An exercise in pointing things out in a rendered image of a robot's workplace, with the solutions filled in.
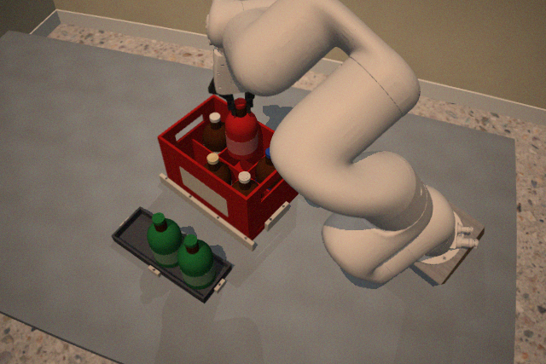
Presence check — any brown glass bottle with cream cap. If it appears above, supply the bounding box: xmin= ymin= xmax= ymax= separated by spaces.
xmin=232 ymin=171 xmax=258 ymax=197
xmin=203 ymin=153 xmax=232 ymax=186

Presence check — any brown bottle with blue cap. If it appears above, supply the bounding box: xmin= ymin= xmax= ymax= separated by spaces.
xmin=255 ymin=147 xmax=282 ymax=190

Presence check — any green bottle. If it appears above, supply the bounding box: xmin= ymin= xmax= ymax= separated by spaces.
xmin=147 ymin=212 xmax=184 ymax=268
xmin=177 ymin=234 xmax=216 ymax=290

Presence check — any brown bottle with white cap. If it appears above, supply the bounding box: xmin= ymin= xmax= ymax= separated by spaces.
xmin=202 ymin=113 xmax=227 ymax=154

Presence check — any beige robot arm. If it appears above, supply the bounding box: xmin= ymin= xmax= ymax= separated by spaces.
xmin=206 ymin=0 xmax=479 ymax=284

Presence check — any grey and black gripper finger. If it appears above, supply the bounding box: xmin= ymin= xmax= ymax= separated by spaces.
xmin=208 ymin=78 xmax=235 ymax=116
xmin=245 ymin=92 xmax=255 ymax=113

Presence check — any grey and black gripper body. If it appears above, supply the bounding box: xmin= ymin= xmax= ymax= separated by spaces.
xmin=212 ymin=46 xmax=248 ymax=95

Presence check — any red bottle crate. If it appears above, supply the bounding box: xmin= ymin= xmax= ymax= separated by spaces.
xmin=157 ymin=95 xmax=299 ymax=240

